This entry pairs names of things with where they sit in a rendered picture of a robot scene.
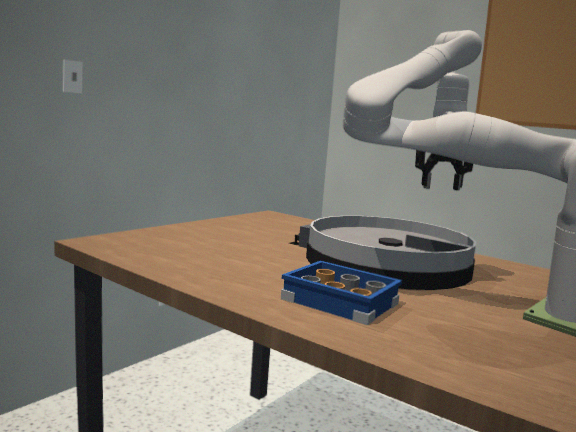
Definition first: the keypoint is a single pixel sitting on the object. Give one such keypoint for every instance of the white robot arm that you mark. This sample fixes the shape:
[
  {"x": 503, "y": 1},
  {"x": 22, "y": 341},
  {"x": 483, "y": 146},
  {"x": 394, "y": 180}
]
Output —
[{"x": 469, "y": 137}]

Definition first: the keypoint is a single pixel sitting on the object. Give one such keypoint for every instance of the bronze bushing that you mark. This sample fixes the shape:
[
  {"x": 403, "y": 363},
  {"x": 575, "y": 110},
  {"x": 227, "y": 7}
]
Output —
[
  {"x": 361, "y": 291},
  {"x": 336, "y": 284},
  {"x": 325, "y": 275}
]

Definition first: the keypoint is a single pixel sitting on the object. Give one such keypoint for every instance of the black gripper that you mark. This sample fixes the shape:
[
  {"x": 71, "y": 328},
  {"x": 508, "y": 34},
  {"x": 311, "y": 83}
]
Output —
[{"x": 433, "y": 160}]

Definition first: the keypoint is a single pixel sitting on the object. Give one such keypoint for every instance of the white metal sleeve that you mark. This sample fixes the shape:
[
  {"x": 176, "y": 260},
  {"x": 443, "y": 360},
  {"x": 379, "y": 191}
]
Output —
[
  {"x": 312, "y": 278},
  {"x": 374, "y": 286},
  {"x": 350, "y": 281}
]

